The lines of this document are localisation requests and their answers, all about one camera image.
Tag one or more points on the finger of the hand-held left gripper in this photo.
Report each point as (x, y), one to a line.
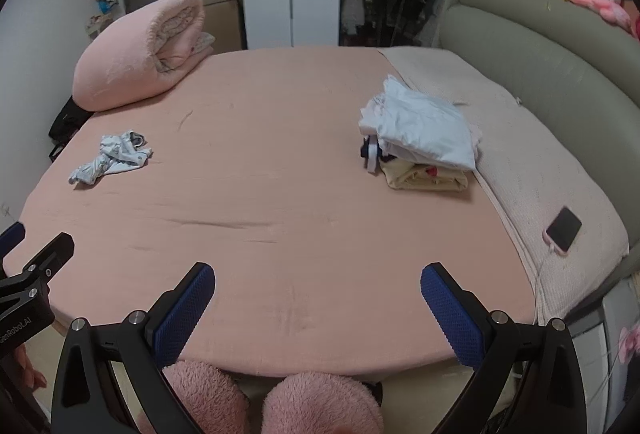
(12, 236)
(50, 250)

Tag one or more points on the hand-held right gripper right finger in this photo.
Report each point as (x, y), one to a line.
(450, 314)

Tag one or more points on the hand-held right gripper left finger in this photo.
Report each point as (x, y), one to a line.
(185, 314)

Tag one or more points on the light blue printed garment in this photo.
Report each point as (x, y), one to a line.
(120, 154)

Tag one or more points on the person's left hand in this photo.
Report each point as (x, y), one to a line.
(31, 371)

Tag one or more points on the black bag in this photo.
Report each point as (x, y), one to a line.
(67, 122)

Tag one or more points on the yellow folded garment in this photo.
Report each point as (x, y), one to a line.
(415, 179)

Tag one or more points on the black phone in pink case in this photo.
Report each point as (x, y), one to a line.
(564, 229)

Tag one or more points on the white bedside cabinet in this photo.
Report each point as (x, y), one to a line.
(595, 344)

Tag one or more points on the person's right leg pink fleece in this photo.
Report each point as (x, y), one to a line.
(320, 404)

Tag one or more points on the beige bed blanket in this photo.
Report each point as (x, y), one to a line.
(525, 164)

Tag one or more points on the bed with pink sheet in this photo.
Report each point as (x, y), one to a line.
(275, 164)

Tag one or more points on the white folded garment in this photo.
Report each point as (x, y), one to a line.
(425, 124)

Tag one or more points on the pink cartoon pillow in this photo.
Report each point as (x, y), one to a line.
(125, 54)

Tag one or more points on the grey-green padded headboard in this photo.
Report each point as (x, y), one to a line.
(550, 54)

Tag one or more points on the beige cabinet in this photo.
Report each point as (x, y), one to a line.
(220, 19)

